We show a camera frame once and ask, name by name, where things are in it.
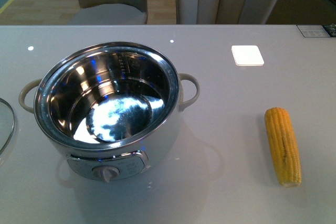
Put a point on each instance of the black white table label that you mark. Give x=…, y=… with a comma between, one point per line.
x=315, y=31

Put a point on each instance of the white electric cooking pot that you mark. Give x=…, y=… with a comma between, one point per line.
x=113, y=109

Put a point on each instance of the yellow corn cob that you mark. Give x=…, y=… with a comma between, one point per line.
x=283, y=147

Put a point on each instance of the glass pot lid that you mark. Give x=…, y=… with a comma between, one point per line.
x=7, y=124

